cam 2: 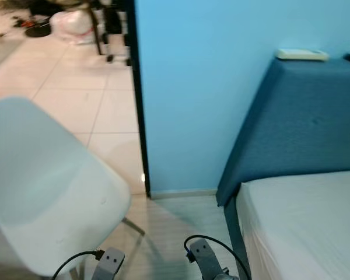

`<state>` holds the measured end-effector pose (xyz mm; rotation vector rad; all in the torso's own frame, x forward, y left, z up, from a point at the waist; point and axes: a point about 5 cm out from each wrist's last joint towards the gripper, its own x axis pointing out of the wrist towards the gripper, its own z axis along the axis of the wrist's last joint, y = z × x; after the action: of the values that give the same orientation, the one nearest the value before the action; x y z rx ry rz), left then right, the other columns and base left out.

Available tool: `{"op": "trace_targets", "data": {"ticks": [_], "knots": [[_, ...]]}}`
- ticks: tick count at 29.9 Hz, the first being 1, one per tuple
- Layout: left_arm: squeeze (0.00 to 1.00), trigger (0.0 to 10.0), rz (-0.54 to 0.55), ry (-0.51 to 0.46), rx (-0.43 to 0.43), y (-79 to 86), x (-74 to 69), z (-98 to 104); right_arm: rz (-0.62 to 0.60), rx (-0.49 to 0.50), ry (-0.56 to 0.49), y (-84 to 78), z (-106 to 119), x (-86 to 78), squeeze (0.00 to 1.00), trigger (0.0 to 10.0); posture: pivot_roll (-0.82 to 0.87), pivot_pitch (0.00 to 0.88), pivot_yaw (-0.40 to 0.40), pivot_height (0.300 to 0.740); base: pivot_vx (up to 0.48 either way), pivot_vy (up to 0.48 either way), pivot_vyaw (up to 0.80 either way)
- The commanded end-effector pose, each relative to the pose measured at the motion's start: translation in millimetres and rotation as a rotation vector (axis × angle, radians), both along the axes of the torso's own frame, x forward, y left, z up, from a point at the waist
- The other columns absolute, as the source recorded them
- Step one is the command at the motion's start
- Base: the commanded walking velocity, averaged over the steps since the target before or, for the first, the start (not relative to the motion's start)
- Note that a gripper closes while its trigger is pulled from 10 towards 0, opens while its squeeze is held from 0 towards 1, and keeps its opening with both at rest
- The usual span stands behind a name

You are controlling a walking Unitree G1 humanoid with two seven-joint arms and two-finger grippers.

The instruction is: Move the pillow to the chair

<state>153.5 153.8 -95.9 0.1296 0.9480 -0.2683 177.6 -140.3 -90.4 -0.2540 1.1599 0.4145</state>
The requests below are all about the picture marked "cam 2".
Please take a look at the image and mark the dark blue bed frame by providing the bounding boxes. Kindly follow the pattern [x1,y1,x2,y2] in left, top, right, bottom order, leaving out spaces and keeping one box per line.
[223,195,253,280]

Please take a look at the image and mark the black round bowl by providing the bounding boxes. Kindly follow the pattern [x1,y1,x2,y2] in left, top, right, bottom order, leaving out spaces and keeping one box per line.
[25,20,53,39]

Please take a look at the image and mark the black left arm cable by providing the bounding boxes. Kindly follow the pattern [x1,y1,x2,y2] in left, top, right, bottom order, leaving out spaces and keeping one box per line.
[51,250,104,280]

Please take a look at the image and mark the black door frame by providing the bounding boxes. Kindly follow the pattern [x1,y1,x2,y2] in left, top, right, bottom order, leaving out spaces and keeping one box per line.
[121,0,152,197]

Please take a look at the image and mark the blue upholstered headboard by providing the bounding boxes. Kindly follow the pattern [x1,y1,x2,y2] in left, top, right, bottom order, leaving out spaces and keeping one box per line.
[216,57,350,207]

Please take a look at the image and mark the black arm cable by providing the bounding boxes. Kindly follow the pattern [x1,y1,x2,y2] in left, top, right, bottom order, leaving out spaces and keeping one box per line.
[51,250,104,280]
[184,234,251,280]

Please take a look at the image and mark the white plastic bag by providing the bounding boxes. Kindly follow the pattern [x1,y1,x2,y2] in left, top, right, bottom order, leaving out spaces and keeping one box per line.
[50,10,95,46]

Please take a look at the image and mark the white remote control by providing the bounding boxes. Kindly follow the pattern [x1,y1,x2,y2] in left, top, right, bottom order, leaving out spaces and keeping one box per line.
[275,48,330,62]

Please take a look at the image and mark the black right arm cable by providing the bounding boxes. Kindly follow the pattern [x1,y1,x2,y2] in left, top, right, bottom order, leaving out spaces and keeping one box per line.
[184,234,251,280]

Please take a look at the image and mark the white plastic chair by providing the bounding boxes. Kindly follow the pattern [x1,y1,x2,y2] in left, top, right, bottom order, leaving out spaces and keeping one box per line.
[0,96,146,278]

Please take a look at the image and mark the white mattress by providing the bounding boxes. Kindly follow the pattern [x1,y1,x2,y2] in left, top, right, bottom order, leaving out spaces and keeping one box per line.
[235,170,350,280]

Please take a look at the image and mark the black and white stand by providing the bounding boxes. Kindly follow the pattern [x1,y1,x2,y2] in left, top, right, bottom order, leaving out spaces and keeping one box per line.
[98,0,132,66]

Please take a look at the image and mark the brown wooden furniture leg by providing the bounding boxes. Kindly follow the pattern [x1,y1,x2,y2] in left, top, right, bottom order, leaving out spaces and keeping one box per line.
[82,0,103,57]

